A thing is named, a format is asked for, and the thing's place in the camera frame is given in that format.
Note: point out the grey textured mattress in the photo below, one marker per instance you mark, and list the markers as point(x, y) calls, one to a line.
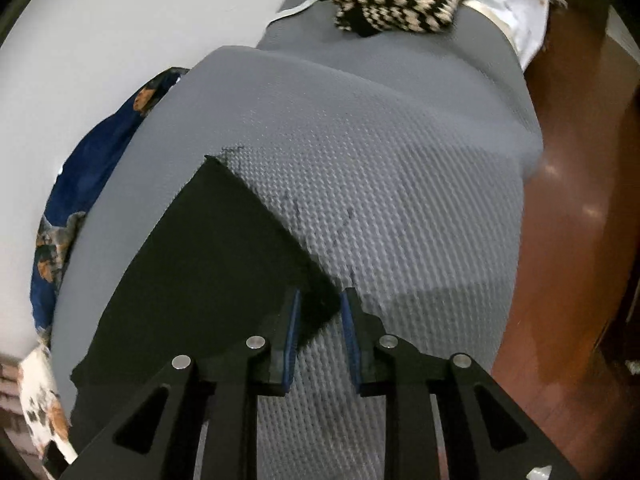
point(375, 185)

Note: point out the black pants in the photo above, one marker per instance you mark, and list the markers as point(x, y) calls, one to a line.
point(200, 270)

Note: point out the white floral pillow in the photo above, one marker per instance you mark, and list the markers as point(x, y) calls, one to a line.
point(40, 400)

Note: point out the white cloth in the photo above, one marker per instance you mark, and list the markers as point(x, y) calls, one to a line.
point(515, 5)

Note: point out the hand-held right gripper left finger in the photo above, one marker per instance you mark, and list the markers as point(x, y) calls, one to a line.
point(292, 340)

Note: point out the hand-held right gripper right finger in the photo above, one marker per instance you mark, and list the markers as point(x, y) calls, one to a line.
point(350, 340)

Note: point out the blue floral blanket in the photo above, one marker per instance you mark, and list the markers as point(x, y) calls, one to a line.
point(100, 160)

